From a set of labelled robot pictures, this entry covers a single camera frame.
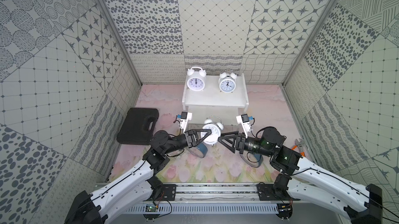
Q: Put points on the black plastic tool case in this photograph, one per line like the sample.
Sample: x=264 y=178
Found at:
x=138 y=127

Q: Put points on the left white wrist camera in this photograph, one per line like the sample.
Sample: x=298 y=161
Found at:
x=183 y=120

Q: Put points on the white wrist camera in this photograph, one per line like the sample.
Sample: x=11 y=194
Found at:
x=183 y=120
x=245 y=122

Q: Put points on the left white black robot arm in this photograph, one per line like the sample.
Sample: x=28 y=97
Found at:
x=135 y=186

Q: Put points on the blue round alarm clock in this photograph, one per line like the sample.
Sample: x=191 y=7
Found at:
x=252 y=159
x=199 y=151

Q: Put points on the white two-tier shelf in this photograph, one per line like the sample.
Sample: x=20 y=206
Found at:
x=211 y=102

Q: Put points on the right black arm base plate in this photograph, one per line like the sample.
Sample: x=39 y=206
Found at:
x=272 y=192

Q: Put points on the white twin-bell alarm clock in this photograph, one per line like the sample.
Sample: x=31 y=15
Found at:
x=215 y=125
x=196 y=78
x=227 y=81

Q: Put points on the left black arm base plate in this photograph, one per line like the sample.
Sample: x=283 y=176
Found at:
x=165 y=192

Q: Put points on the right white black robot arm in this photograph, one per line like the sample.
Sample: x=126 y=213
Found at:
x=301 y=179

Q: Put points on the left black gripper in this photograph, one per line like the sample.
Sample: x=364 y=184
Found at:
x=190 y=138

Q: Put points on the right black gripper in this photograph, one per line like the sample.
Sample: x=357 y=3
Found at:
x=238 y=143

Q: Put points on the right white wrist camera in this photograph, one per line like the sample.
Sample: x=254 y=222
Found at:
x=245 y=122

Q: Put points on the orange handled pliers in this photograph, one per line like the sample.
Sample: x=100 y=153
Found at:
x=299 y=145

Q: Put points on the white perforated cable duct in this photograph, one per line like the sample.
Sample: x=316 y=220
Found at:
x=197 y=208

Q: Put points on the aluminium mounting rail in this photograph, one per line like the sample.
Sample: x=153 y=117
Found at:
x=235 y=192

